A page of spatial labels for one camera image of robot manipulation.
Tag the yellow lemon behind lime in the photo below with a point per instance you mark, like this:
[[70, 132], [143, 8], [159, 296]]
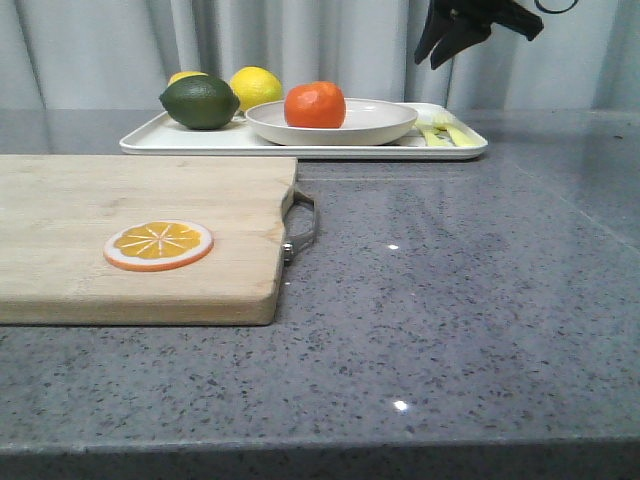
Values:
[[184, 74]]

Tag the orange mandarin fruit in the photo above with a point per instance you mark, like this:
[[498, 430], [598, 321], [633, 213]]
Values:
[[319, 104]]

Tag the orange slice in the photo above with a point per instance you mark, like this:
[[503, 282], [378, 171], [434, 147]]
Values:
[[158, 245]]

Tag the grey curtain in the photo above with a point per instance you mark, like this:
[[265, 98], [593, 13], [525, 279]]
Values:
[[120, 54]]

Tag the yellow plastic fork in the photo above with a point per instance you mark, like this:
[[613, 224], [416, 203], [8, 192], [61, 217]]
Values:
[[442, 131]]

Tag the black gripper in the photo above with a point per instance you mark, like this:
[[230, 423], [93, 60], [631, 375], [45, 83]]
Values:
[[442, 39]]

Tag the wooden cutting board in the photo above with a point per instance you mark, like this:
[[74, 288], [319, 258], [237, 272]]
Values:
[[58, 211]]

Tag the green lime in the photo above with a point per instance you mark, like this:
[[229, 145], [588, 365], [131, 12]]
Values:
[[200, 102]]

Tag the white rectangular tray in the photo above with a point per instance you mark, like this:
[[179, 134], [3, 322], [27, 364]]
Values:
[[373, 130]]

